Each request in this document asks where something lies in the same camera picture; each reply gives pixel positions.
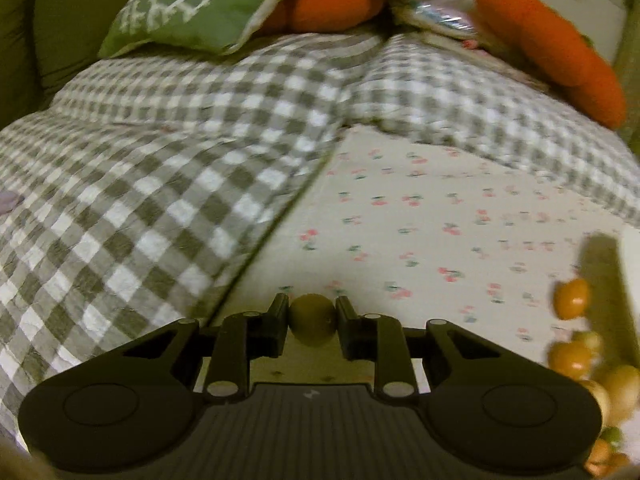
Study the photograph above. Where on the clear plastic bag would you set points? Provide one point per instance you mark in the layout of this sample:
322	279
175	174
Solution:
440	10

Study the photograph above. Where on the orange mandarin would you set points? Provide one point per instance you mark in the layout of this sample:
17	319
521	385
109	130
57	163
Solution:
621	460
599	454

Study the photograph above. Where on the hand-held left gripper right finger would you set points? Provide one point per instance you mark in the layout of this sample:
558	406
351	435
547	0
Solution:
343	312

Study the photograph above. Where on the long orange plush pillow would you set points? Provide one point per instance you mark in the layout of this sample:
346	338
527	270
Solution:
550	45

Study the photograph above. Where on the shiny orange tomato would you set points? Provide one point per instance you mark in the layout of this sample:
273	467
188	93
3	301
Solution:
571	298
569	358

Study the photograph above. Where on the small pale round fruit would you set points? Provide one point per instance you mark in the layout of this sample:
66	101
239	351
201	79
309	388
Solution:
591	341

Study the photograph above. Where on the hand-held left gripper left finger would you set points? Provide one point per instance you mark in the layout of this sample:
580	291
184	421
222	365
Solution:
281	312

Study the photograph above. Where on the large yellow pear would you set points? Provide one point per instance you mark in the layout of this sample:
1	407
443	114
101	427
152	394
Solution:
622	392
595	399

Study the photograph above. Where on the green cushion white tree print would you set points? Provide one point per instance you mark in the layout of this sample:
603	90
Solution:
190	5

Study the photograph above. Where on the cherry print bed sheet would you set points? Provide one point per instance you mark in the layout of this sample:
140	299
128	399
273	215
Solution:
425	185

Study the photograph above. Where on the olive green upholstered backrest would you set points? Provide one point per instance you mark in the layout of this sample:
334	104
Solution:
50	20

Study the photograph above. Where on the grey white checked blanket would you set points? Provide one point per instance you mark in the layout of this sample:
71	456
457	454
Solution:
150	160

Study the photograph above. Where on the round orange plush pillow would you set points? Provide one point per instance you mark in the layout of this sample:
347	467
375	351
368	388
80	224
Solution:
325	2

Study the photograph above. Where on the small yellow-green round fruit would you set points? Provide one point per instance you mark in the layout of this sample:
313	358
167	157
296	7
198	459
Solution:
612	434
312	320

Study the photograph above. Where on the white ribbed plate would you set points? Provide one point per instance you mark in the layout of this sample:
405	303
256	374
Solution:
631	270

